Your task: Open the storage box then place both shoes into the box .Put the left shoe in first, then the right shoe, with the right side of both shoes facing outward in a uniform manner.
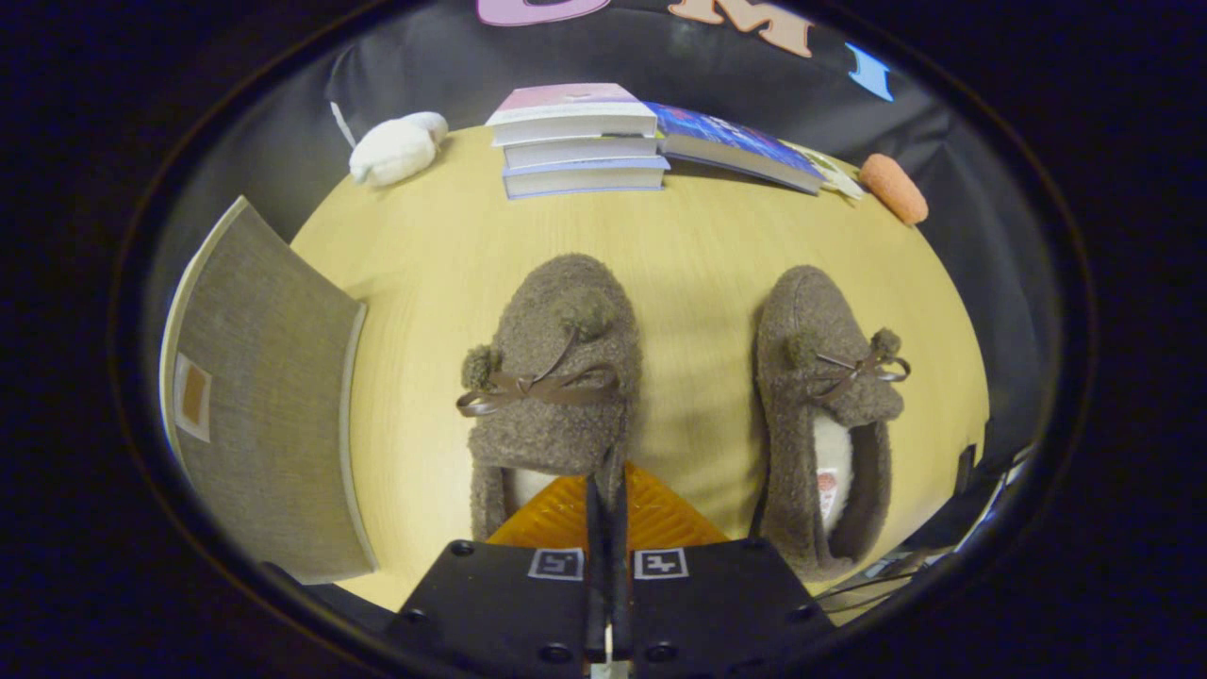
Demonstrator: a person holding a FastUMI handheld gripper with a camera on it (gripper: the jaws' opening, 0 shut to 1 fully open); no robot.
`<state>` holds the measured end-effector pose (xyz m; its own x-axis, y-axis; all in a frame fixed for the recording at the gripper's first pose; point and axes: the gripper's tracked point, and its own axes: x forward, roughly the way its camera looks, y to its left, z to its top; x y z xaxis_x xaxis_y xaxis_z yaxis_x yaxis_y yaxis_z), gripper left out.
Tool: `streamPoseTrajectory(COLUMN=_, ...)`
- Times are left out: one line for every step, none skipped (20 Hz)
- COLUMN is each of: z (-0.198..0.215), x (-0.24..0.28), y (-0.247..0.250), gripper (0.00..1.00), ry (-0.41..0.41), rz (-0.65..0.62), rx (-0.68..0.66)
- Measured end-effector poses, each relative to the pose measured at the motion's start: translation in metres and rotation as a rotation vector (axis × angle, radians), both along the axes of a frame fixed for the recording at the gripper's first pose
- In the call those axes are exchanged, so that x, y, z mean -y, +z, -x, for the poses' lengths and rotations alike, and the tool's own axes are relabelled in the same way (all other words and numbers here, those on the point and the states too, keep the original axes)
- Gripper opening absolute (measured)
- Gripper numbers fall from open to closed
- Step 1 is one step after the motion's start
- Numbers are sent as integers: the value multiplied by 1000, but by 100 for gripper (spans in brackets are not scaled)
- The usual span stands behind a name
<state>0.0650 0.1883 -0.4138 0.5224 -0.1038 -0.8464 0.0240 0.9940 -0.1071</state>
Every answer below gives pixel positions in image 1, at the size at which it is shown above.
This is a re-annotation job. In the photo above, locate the dark blue cover book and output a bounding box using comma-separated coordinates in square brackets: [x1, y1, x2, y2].
[646, 101, 828, 196]

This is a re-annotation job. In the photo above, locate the white and green leaflet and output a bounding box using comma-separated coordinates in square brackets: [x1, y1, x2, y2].
[802, 146, 867, 201]

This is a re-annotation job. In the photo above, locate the orange sponge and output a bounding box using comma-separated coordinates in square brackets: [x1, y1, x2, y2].
[858, 154, 930, 225]

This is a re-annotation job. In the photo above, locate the grey fabric storage box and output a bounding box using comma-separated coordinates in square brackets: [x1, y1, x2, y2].
[160, 196, 379, 586]

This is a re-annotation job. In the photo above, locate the black cable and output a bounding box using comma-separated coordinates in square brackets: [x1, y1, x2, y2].
[816, 569, 923, 604]

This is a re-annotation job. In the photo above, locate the pale blue cover book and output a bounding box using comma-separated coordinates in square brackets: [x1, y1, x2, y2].
[502, 156, 671, 200]

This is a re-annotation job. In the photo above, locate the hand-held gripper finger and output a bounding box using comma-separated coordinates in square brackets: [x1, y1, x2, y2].
[382, 472, 611, 679]
[608, 462, 836, 679]

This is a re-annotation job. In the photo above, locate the thin white book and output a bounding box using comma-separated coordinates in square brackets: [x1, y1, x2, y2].
[503, 135, 661, 171]

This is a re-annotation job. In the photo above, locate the black backdrop cloth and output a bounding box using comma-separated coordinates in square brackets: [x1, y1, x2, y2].
[141, 0, 1066, 472]

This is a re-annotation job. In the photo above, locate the white plush toy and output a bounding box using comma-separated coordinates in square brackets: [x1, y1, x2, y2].
[349, 111, 450, 188]

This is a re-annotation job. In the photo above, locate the brown fuzzy shoe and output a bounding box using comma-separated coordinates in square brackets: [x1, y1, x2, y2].
[456, 253, 644, 543]
[752, 265, 912, 583]

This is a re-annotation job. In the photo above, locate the pink cover book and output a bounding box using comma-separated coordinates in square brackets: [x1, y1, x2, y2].
[486, 83, 659, 147]

